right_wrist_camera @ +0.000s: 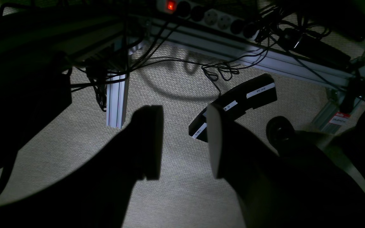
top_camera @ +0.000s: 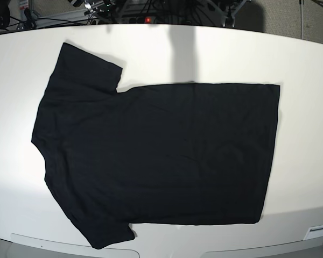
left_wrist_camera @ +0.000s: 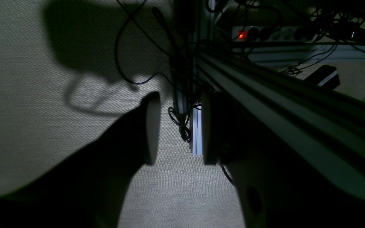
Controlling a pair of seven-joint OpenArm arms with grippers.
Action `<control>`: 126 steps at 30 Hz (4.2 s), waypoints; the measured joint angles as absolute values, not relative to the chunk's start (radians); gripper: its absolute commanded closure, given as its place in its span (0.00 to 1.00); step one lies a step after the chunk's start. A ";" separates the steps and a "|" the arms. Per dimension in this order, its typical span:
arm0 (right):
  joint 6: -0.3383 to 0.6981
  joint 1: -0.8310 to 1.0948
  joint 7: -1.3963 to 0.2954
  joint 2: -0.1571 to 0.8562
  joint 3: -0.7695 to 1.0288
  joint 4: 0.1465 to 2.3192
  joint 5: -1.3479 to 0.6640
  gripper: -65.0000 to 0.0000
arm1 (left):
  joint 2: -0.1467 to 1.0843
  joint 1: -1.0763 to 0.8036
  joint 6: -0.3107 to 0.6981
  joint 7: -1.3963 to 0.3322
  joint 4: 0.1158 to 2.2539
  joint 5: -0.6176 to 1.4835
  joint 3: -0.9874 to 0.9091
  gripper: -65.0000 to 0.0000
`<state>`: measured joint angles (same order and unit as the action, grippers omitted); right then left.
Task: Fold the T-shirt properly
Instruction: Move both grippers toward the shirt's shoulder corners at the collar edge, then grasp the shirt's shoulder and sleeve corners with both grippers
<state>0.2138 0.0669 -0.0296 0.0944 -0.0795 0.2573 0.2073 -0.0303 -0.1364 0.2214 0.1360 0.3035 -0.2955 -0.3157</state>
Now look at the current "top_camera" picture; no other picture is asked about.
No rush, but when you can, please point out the black T-shirt with sun print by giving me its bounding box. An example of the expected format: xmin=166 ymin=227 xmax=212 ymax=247
xmin=32 ymin=43 xmax=280 ymax=249

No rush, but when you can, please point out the black power strip red switch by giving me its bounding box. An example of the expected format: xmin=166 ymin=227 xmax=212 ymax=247
xmin=91 ymin=16 xmax=155 ymax=25

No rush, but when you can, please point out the thin metal pole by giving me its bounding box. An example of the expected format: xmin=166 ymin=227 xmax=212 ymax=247
xmin=299 ymin=0 xmax=304 ymax=40

